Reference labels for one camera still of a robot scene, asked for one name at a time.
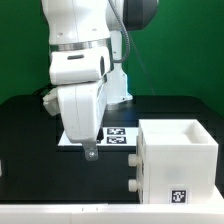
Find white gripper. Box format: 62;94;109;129
43;80;106;161

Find white drawer cabinet frame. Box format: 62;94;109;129
137;119;218;204

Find white drawer with knob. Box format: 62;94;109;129
128;179;143;202

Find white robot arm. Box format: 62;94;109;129
41;0;159;161

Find white marker sheet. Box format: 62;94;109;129
57;126;140;148

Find black cables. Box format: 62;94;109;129
31;83;58;98

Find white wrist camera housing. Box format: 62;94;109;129
49;47;111;85

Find white L-shaped border wall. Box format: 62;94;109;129
0;189;224;224

